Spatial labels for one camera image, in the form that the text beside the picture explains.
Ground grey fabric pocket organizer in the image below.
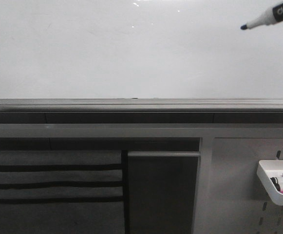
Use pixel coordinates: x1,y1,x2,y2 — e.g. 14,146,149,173
0,151,126,234

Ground white whiteboard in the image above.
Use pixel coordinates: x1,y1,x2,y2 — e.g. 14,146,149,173
0,0,283,110

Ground black whiteboard marker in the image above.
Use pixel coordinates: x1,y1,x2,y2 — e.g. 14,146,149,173
240,2,283,30

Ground dark grey flat panel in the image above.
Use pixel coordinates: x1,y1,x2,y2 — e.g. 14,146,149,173
128,151,199,234

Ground white plastic tray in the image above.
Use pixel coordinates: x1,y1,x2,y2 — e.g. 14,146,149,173
257,160,283,206

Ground grey pegboard panel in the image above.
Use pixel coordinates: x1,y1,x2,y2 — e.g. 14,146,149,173
192,138,283,234

